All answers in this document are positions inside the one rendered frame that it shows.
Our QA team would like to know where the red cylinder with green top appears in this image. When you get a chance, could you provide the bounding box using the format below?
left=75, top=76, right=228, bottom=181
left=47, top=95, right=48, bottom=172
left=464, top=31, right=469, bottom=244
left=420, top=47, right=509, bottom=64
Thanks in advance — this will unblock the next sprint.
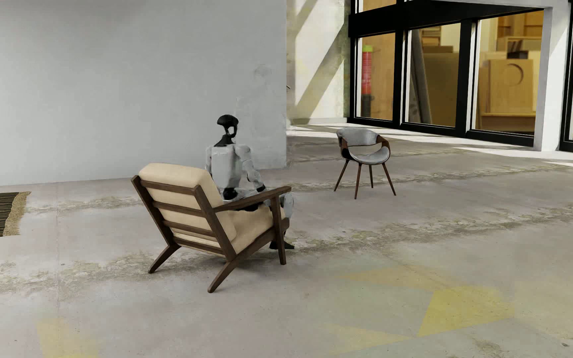
left=361, top=45, right=373, bottom=116

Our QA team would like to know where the beige cushioned wooden lounge chair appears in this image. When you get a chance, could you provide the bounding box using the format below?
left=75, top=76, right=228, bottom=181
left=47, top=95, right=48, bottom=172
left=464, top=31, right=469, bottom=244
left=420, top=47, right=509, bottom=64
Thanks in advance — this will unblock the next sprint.
left=131, top=162, right=292, bottom=293

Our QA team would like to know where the grey upholstered wooden-leg chair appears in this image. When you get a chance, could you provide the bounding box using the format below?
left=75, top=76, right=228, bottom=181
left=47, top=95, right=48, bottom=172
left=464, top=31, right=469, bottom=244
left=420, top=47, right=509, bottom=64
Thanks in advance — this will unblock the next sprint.
left=334, top=127, right=397, bottom=200

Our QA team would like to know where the black framed glass window wall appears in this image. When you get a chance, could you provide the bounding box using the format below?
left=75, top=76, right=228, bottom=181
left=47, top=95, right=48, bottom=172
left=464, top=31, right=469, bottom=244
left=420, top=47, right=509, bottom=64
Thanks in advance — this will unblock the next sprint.
left=348, top=0, right=573, bottom=157

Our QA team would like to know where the white humanoid robot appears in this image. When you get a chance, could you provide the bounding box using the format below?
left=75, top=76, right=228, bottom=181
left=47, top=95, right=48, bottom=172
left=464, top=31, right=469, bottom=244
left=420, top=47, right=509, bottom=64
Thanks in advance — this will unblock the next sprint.
left=204, top=114, right=296, bottom=250

